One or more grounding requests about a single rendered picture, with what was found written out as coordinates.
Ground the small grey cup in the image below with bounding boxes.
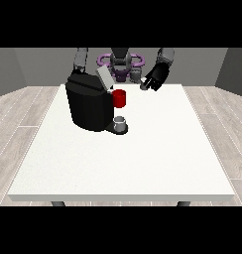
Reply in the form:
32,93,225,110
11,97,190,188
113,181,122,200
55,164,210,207
113,115,128,132

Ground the grey trunk with purple rings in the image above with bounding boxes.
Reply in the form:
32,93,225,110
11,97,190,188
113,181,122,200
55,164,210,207
96,48,147,84

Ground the black coffee machine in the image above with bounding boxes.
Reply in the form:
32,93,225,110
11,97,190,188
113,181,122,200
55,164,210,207
64,71,129,136

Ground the pale grey machine lid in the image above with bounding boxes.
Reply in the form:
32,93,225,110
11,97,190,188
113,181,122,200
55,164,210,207
95,64,115,91

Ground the red pod holder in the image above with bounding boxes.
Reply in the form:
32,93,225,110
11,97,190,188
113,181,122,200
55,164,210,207
111,88,127,109

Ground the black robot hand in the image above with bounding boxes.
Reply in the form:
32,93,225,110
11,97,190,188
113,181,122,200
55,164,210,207
71,65,86,75
140,62,171,92

